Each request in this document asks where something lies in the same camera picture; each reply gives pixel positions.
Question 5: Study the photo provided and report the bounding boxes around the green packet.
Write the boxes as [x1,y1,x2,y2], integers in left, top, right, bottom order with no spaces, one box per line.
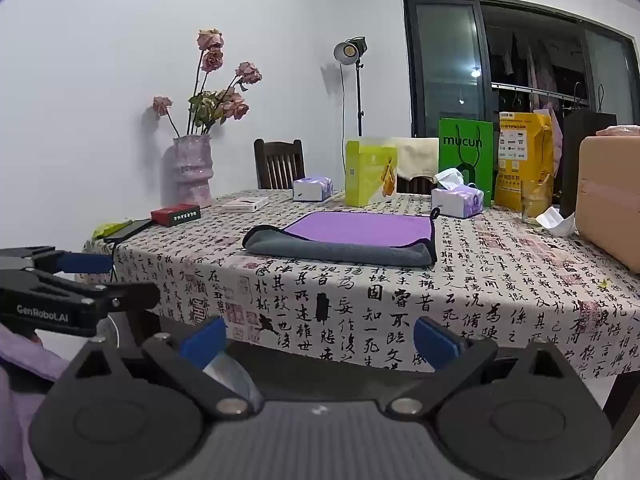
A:
[92,221,132,239]

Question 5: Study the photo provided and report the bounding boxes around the dark wooden chair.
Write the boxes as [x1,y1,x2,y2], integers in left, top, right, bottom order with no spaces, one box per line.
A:
[396,175,436,196]
[253,138,306,191]

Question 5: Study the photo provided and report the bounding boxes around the red flat box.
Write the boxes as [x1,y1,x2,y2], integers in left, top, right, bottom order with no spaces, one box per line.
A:
[151,204,202,226]

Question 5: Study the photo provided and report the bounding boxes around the clear glass jar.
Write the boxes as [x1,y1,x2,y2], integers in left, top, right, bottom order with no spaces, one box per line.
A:
[520,180,553,226]

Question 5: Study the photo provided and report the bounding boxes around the black framed sliding window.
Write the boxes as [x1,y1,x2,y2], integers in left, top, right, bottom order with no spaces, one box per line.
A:
[401,0,640,138]

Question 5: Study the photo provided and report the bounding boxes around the purple tissue pack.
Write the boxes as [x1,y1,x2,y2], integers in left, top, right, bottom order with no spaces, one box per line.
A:
[292,175,334,203]
[431,167,485,219]

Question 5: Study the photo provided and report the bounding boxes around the green paper bag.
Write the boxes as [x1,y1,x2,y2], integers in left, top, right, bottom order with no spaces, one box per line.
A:
[438,118,495,207]

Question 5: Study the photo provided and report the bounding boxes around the dried pink roses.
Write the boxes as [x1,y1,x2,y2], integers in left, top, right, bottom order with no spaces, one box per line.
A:
[152,29,263,137]

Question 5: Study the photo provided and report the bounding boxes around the yellow-green carton box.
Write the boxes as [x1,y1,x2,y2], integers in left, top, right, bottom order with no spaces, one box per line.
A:
[345,139,399,208]

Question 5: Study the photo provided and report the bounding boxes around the yellow paper bag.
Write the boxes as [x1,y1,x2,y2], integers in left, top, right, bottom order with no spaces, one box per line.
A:
[495,111,555,209]

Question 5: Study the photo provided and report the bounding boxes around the studio light on stand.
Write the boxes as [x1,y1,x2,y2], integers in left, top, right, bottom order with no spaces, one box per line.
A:
[333,36,368,138]

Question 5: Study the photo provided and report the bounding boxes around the tan cardboard box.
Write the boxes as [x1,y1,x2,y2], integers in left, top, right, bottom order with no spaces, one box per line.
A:
[575,135,640,275]

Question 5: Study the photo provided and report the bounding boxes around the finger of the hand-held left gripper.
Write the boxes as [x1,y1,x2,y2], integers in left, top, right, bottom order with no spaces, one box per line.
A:
[75,281,162,332]
[0,246,116,276]

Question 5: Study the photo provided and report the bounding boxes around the pink speckled vase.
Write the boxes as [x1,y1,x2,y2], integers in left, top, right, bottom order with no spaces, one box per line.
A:
[161,133,216,209]

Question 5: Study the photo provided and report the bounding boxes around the white paper receipt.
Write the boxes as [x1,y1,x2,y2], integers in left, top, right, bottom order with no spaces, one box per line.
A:
[536,206,577,237]

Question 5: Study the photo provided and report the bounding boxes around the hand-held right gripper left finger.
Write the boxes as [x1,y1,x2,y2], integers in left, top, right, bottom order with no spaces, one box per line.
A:
[75,316,253,422]

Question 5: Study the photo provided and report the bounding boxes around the white flat box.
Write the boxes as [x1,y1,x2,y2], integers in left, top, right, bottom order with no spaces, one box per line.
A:
[222,196,269,212]

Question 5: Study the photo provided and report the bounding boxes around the purple and grey towel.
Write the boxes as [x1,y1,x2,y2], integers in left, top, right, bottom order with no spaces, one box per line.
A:
[242,211,439,267]

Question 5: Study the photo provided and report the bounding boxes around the black phone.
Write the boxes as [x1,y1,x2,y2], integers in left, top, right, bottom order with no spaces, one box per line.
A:
[104,219,153,243]

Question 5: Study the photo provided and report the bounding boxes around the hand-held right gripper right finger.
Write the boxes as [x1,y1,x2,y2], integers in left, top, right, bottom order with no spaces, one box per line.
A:
[379,316,574,420]

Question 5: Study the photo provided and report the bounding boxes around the calligraphy print tablecloth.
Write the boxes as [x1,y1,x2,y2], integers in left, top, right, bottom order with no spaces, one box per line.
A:
[82,189,640,381]

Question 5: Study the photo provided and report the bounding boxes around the cream cloth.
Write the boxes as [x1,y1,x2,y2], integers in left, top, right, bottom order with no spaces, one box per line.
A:
[395,137,441,181]

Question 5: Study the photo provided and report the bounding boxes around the black paper bag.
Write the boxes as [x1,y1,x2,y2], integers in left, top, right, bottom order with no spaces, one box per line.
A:
[560,109,618,218]

